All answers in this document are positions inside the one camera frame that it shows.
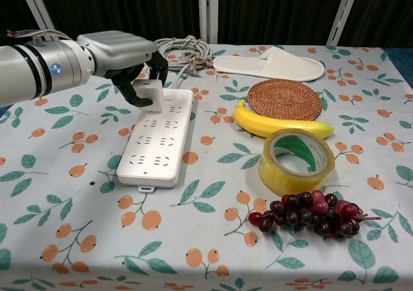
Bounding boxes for white power adapter plug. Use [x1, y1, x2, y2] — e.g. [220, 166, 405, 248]
[130, 79, 165, 114]

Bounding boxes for grey metal frame post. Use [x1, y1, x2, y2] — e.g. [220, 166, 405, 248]
[16, 0, 61, 41]
[197, 0, 220, 44]
[325, 0, 362, 47]

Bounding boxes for floral patterned tablecloth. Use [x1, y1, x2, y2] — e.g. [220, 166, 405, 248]
[0, 40, 413, 291]

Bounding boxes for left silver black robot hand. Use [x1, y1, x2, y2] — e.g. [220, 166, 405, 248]
[76, 30, 170, 109]

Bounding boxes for clear packing tape roll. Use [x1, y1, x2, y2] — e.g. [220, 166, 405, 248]
[257, 128, 337, 198]

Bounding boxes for white disposable slipper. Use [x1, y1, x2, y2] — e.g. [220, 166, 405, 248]
[212, 45, 325, 83]

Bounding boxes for round brown rattan coaster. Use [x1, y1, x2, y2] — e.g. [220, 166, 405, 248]
[247, 78, 323, 122]

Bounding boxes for multicoloured wrist wires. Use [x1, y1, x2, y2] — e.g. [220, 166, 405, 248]
[5, 28, 70, 42]

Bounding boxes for yellow banana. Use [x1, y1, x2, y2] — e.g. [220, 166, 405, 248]
[233, 99, 336, 140]

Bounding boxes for dark red grape bunch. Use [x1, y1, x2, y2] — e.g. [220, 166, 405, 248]
[247, 190, 382, 241]

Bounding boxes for white power strip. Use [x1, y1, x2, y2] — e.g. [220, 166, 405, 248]
[116, 88, 194, 195]

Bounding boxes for coiled grey power cable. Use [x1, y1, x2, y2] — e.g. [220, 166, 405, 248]
[154, 36, 215, 90]

